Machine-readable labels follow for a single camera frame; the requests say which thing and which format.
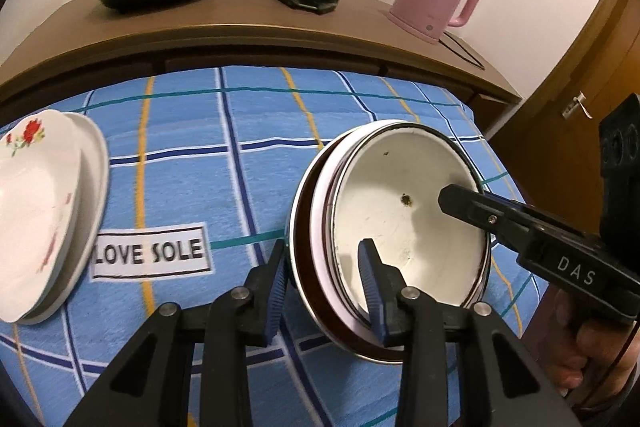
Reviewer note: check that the white plate with red flowers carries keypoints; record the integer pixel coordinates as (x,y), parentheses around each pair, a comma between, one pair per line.
(30,207)

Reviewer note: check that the stainless steel bowl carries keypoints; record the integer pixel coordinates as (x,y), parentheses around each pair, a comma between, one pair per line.
(300,267)

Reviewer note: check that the wooden door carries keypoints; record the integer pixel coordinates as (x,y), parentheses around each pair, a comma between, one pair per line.
(575,57)

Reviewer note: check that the plain grey round plate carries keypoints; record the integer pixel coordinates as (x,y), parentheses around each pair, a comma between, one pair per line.
(92,187)

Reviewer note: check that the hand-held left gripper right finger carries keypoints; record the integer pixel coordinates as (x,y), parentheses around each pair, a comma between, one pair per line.
(370,287)

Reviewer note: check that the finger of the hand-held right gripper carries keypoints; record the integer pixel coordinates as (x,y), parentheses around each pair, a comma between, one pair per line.
(470,207)

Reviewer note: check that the blue plaid tablecloth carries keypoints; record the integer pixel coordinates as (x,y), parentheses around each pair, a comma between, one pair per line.
(200,147)

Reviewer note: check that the person's right hand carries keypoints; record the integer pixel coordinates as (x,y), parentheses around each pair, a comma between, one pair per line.
(560,347)

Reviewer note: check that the pink bowl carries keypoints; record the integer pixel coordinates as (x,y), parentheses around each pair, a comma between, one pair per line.
(320,227)

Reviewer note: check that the brown wooden cabinet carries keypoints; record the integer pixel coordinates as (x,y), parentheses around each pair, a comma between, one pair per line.
(225,42)

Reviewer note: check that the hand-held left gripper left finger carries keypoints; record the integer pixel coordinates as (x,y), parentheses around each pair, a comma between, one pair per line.
(277,297)

